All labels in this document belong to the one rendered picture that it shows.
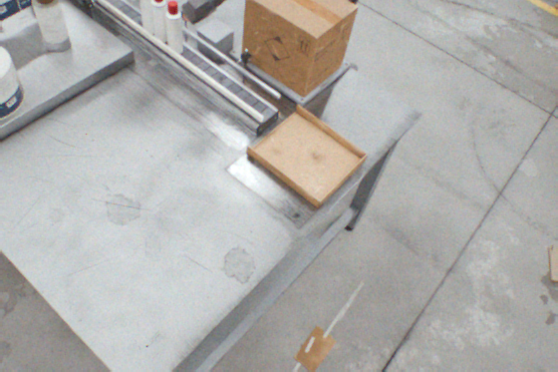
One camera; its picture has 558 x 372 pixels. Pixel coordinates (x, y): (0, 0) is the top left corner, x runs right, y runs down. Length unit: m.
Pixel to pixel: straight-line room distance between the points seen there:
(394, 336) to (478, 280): 0.54
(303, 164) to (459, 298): 1.21
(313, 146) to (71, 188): 0.77
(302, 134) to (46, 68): 0.89
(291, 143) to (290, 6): 0.45
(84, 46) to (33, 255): 0.79
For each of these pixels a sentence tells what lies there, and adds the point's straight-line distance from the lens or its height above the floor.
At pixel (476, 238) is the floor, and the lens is 2.74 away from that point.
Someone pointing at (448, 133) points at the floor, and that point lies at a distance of 3.11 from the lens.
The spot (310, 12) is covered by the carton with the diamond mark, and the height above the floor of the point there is 1.12.
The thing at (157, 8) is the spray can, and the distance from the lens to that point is 1.82.
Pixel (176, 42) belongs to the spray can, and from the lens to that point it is 1.82.
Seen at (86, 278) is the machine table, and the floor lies 0.83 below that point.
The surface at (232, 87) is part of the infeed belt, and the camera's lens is 1.75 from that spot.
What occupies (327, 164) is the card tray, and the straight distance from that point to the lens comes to 1.64.
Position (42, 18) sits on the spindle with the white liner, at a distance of 1.85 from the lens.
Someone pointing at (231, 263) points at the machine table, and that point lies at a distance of 1.43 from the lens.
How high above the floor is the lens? 2.12
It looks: 54 degrees down
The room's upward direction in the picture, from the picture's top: 11 degrees clockwise
